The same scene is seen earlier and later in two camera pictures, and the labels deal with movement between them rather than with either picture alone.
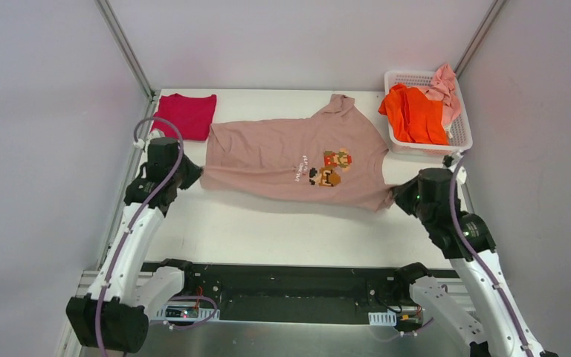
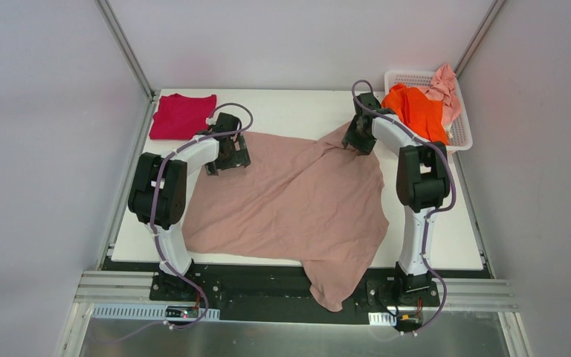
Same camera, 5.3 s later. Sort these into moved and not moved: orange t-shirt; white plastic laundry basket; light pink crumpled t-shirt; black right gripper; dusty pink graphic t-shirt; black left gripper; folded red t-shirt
Moved: black left gripper; black right gripper; dusty pink graphic t-shirt
Not moved: light pink crumpled t-shirt; white plastic laundry basket; orange t-shirt; folded red t-shirt
